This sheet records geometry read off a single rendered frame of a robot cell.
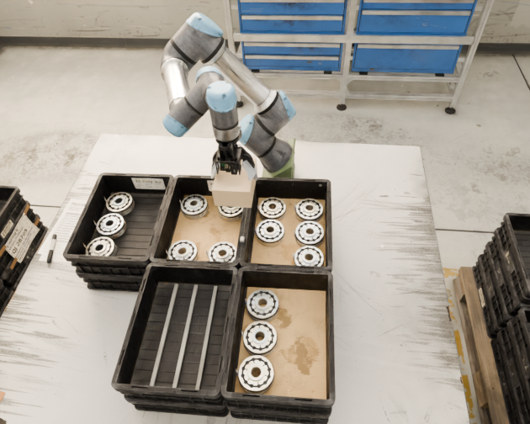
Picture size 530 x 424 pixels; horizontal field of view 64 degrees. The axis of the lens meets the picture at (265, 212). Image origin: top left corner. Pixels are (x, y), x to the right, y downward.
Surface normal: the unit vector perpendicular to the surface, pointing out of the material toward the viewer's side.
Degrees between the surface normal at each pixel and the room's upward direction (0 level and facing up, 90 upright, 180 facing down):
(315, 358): 0
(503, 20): 90
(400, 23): 90
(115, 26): 90
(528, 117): 0
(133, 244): 0
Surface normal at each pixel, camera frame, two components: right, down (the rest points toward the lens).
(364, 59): -0.11, 0.77
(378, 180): -0.04, -0.63
